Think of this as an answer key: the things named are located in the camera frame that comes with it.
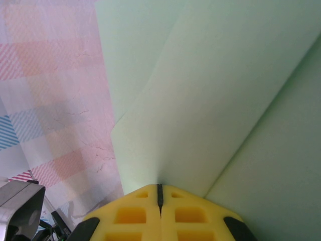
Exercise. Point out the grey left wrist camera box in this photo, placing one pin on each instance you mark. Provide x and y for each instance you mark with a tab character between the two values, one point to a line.
20	200

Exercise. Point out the light green paper sheet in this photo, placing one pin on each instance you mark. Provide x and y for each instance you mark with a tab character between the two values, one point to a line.
213	88

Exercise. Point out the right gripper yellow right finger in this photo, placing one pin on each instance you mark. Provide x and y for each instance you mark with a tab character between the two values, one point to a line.
190	216

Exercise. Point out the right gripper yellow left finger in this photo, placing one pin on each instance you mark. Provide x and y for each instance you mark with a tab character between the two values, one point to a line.
130	216

